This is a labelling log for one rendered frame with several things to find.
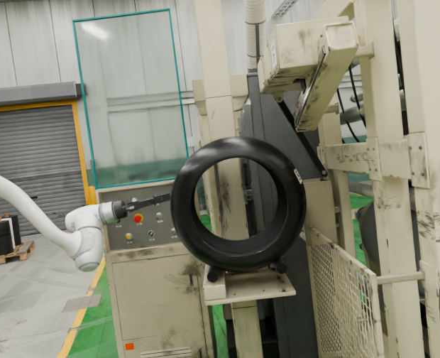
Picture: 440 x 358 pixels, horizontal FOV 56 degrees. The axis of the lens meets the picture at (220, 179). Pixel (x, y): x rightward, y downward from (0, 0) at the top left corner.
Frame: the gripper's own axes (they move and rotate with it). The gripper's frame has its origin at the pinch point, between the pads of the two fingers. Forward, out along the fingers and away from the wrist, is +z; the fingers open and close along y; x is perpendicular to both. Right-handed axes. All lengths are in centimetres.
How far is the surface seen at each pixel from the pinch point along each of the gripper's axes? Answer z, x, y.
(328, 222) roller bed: 69, 33, 19
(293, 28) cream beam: 62, -45, -35
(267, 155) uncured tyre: 46.0, -6.2, -11.3
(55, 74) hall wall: -298, -297, 847
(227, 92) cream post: 39, -39, 26
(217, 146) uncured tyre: 27.9, -14.8, -9.9
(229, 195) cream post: 27.6, 8.9, 26.4
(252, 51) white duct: 63, -65, 75
